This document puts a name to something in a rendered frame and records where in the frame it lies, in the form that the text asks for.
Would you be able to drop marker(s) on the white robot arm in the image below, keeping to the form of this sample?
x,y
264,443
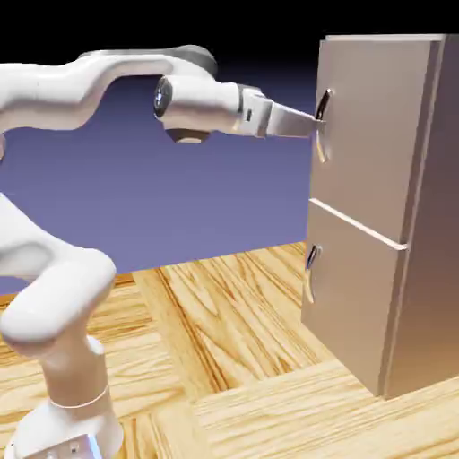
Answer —
x,y
186,96

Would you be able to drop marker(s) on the small tan cabinet door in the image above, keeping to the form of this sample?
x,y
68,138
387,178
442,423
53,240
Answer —
x,y
351,294

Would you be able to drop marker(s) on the tan wooden cabinet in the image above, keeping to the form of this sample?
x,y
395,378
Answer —
x,y
426,215

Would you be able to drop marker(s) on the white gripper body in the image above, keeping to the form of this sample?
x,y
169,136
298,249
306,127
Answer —
x,y
287,122

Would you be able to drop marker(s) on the large tan cabinet door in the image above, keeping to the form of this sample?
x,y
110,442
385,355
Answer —
x,y
373,143

